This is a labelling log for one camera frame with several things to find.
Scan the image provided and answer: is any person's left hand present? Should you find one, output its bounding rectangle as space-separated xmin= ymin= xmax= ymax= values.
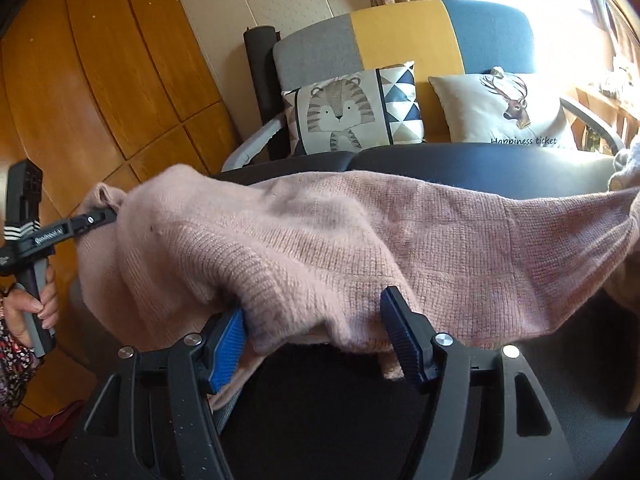
xmin=0 ymin=265 xmax=58 ymax=345

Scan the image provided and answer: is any wooden side table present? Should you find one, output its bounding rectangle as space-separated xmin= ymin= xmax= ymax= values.
xmin=575 ymin=85 xmax=640 ymax=153

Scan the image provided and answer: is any pink knit sweater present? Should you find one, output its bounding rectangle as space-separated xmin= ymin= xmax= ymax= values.
xmin=77 ymin=162 xmax=640 ymax=413

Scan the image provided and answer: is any wooden panelled wardrobe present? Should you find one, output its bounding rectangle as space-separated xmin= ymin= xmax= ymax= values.
xmin=0 ymin=0 xmax=241 ymax=411

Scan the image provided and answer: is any cream knit sweater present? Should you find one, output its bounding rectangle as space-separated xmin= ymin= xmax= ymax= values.
xmin=610 ymin=137 xmax=640 ymax=192

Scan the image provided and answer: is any deer print cushion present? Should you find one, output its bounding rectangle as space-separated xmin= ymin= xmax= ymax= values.
xmin=428 ymin=66 xmax=576 ymax=150

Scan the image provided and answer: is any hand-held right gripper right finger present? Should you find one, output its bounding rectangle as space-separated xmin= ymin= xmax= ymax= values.
xmin=379 ymin=285 xmax=588 ymax=480

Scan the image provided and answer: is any person's left forearm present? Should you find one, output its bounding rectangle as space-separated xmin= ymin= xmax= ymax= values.
xmin=0 ymin=327 xmax=41 ymax=416

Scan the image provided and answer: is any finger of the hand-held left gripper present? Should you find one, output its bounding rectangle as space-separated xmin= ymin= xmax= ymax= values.
xmin=70 ymin=208 xmax=118 ymax=240

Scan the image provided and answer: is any grey yellow blue armchair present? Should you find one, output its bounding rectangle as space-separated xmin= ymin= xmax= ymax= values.
xmin=221 ymin=0 xmax=626 ymax=173

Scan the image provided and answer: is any tiger print cushion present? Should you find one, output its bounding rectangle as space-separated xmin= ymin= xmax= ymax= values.
xmin=281 ymin=61 xmax=426 ymax=157

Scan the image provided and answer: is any dark rolled mat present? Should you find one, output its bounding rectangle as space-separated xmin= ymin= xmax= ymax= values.
xmin=243 ymin=26 xmax=296 ymax=161

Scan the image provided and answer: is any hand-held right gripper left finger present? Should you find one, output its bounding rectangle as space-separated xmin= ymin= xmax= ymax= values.
xmin=62 ymin=307 xmax=247 ymax=480

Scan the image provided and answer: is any red cloth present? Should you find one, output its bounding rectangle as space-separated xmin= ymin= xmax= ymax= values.
xmin=7 ymin=400 xmax=86 ymax=443

